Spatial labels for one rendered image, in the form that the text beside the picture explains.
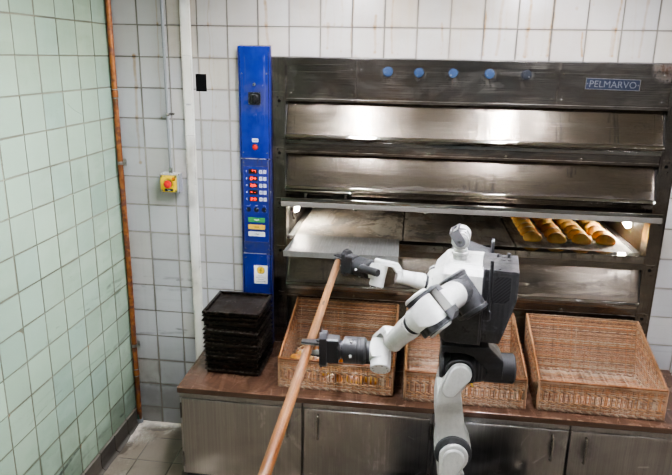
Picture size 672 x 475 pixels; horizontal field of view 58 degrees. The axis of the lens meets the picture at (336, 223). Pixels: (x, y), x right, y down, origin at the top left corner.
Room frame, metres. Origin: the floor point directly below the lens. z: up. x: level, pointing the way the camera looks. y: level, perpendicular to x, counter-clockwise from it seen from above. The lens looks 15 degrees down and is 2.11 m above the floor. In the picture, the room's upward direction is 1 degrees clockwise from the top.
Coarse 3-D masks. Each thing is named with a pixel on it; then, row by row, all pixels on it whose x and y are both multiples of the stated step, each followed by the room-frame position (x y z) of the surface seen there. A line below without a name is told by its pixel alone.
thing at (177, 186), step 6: (162, 174) 3.09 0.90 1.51; (168, 174) 3.09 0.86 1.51; (174, 174) 3.08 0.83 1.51; (180, 174) 3.12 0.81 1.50; (162, 180) 3.09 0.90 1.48; (168, 180) 3.08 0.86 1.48; (180, 180) 3.11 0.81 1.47; (162, 186) 3.09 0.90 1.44; (174, 186) 3.08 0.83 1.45; (180, 186) 3.11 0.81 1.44; (162, 192) 3.09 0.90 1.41; (168, 192) 3.09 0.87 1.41; (174, 192) 3.08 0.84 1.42
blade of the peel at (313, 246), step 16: (304, 240) 3.03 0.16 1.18; (320, 240) 3.04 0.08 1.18; (336, 240) 3.04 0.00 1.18; (352, 240) 3.05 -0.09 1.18; (368, 240) 3.05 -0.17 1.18; (384, 240) 3.06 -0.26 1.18; (304, 256) 2.78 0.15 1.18; (320, 256) 2.77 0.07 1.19; (368, 256) 2.74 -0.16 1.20; (384, 256) 2.73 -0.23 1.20
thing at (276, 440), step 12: (336, 264) 2.59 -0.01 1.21; (336, 276) 2.48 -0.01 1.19; (324, 300) 2.18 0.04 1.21; (324, 312) 2.10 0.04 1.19; (312, 324) 1.97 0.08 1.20; (312, 336) 1.87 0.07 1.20; (312, 348) 1.81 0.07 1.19; (300, 360) 1.71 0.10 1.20; (300, 372) 1.63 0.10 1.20; (300, 384) 1.58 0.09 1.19; (288, 396) 1.50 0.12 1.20; (288, 408) 1.44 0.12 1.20; (288, 420) 1.40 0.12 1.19; (276, 432) 1.33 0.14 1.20; (276, 444) 1.29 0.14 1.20; (264, 456) 1.25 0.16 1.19; (276, 456) 1.25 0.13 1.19; (264, 468) 1.20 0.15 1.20
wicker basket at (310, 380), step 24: (312, 312) 3.04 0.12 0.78; (336, 312) 3.02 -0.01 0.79; (360, 312) 3.01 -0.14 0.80; (384, 312) 2.99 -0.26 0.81; (288, 336) 2.80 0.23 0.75; (360, 336) 2.97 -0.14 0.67; (288, 360) 2.60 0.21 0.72; (312, 360) 2.59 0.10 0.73; (288, 384) 2.60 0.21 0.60; (312, 384) 2.59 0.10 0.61; (336, 384) 2.58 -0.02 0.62; (360, 384) 2.56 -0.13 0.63; (384, 384) 2.63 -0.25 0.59
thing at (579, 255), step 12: (288, 240) 3.08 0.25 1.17; (432, 252) 2.99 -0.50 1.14; (444, 252) 2.98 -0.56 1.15; (504, 252) 2.95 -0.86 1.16; (516, 252) 2.94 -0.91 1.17; (528, 252) 2.93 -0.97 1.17; (540, 252) 2.93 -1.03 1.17; (552, 252) 2.92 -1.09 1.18; (564, 252) 2.92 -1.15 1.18; (576, 252) 2.92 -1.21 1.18; (588, 252) 2.92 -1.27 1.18; (600, 252) 2.93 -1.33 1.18; (612, 252) 2.93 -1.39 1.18
